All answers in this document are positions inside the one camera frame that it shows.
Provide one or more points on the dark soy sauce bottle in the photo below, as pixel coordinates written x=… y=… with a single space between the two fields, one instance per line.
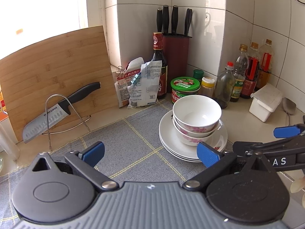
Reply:
x=158 y=59

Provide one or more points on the grey checked cloth mat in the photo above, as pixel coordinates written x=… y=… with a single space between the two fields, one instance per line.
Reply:
x=133 y=143

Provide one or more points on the red and white packet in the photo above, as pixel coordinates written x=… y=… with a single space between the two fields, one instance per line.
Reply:
x=121 y=90

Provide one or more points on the yellow lid spice jar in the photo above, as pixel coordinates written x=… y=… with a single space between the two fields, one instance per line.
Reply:
x=207 y=87

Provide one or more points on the small green lid jar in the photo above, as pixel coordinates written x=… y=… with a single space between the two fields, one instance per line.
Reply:
x=197 y=73

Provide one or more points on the yellow cooking wine bottle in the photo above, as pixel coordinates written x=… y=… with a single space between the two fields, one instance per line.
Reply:
x=2 y=115

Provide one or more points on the clear bottle green label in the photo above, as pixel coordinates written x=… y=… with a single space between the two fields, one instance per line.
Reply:
x=239 y=85

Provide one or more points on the teal bag clip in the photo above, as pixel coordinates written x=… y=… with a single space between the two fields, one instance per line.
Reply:
x=135 y=79

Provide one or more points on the white plastic container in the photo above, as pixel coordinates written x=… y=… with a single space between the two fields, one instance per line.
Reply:
x=264 y=102

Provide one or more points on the bamboo cutting board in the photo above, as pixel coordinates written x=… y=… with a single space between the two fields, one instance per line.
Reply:
x=59 y=64

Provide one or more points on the stained white floral plate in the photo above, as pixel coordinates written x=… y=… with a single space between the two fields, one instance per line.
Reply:
x=176 y=154

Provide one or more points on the black binder clip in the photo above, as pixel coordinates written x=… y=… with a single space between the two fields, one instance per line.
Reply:
x=120 y=70

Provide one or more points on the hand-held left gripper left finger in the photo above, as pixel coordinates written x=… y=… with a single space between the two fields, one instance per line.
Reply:
x=94 y=153

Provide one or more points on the white bowl pink flowers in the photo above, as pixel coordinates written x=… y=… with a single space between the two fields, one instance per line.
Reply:
x=193 y=141
x=202 y=130

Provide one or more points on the green lid sauce jar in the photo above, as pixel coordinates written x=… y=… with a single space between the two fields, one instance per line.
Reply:
x=184 y=83

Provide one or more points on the clear plastic film roll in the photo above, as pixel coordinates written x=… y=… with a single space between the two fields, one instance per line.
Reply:
x=8 y=143

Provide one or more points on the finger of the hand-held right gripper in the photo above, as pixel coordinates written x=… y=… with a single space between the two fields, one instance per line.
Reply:
x=286 y=131
x=262 y=146

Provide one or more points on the red cap glass bottle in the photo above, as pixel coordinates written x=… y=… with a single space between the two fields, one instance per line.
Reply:
x=225 y=88

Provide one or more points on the person's right hand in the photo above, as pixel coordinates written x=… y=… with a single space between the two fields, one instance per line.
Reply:
x=296 y=186

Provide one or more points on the plain white bowl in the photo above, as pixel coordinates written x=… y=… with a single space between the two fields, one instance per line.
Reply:
x=197 y=109

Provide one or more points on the white crumpled packet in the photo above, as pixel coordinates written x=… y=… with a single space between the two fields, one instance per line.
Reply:
x=145 y=90

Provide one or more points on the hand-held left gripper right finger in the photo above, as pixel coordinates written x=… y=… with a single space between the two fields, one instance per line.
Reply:
x=208 y=155

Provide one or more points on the dark red knife block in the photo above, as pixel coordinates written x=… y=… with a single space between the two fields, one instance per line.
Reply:
x=177 y=64

